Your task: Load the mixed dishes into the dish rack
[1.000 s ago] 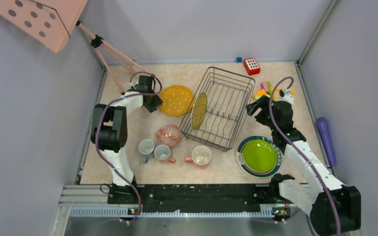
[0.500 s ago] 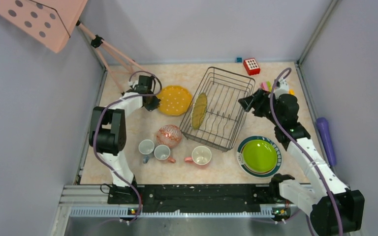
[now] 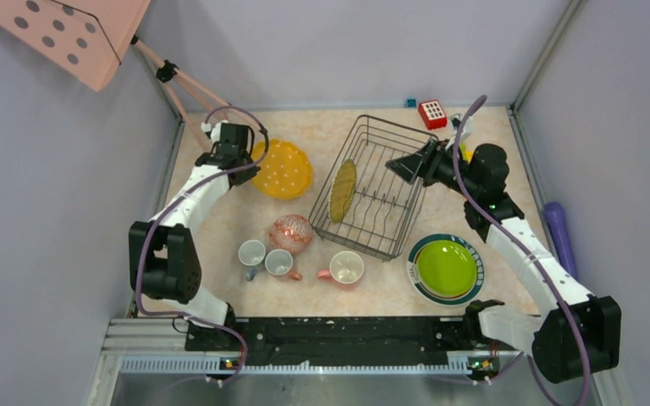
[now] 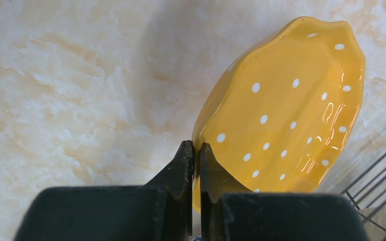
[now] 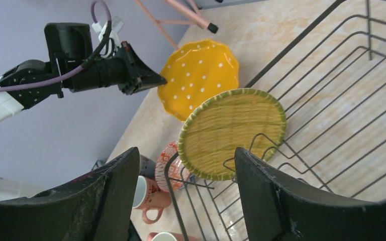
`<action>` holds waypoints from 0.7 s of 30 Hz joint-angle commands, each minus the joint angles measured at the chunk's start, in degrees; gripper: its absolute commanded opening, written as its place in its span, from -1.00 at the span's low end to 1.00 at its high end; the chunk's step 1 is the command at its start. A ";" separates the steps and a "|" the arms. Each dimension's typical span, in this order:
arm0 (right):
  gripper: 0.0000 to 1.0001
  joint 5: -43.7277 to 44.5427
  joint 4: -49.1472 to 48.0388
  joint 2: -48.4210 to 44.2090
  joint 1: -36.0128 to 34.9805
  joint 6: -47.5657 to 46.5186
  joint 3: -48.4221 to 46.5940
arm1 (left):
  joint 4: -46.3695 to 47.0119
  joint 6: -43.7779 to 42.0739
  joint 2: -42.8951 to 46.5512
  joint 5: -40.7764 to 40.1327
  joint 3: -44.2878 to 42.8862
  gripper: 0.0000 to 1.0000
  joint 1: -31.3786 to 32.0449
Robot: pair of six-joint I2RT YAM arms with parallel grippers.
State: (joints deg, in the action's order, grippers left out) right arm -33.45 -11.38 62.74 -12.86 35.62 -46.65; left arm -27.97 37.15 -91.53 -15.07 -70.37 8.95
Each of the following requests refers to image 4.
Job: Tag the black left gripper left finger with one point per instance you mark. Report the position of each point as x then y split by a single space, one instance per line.
161 209

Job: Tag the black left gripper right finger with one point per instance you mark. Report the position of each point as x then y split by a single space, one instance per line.
230 211

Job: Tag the yellow polka dot plate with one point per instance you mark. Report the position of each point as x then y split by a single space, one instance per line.
281 114

